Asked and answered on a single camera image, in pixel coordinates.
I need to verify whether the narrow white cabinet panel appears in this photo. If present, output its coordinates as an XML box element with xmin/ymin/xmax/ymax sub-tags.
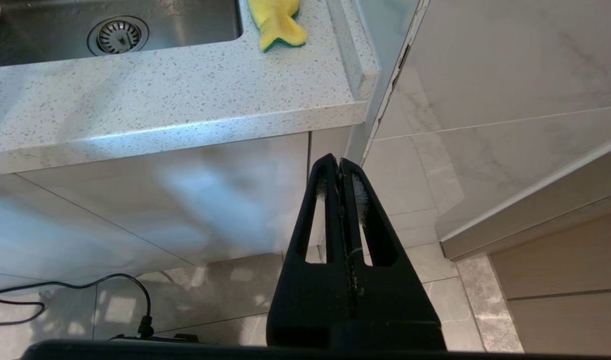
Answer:
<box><xmin>308</xmin><ymin>126</ymin><xmax>355</xmax><ymax>251</ymax></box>

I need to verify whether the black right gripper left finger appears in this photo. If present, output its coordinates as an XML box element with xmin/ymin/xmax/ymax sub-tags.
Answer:
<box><xmin>266</xmin><ymin>153</ymin><xmax>357</xmax><ymax>350</ymax></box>

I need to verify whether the stainless steel sink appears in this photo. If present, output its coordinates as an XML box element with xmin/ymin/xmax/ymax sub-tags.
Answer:
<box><xmin>0</xmin><ymin>0</ymin><xmax>244</xmax><ymax>69</ymax></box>

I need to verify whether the yellow green sponge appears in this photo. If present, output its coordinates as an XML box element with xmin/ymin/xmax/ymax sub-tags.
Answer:
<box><xmin>247</xmin><ymin>0</ymin><xmax>308</xmax><ymax>54</ymax></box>

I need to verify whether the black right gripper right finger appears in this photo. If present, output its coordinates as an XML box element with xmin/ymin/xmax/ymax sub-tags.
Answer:
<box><xmin>339</xmin><ymin>158</ymin><xmax>447</xmax><ymax>350</ymax></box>

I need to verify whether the brown wooden cabinet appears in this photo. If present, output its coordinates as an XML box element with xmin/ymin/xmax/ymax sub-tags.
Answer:
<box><xmin>487</xmin><ymin>209</ymin><xmax>611</xmax><ymax>358</ymax></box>

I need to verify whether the metal sink drain strainer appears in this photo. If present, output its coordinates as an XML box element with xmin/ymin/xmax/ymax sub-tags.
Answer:
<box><xmin>87</xmin><ymin>16</ymin><xmax>150</xmax><ymax>57</ymax></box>

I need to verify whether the white cabinet door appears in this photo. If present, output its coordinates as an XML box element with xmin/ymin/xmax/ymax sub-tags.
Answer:
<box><xmin>0</xmin><ymin>172</ymin><xmax>194</xmax><ymax>297</ymax></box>
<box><xmin>16</xmin><ymin>132</ymin><xmax>310</xmax><ymax>266</ymax></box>

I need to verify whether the thin black floor cable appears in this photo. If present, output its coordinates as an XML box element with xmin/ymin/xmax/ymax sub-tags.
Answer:
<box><xmin>0</xmin><ymin>273</ymin><xmax>154</xmax><ymax>341</ymax></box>

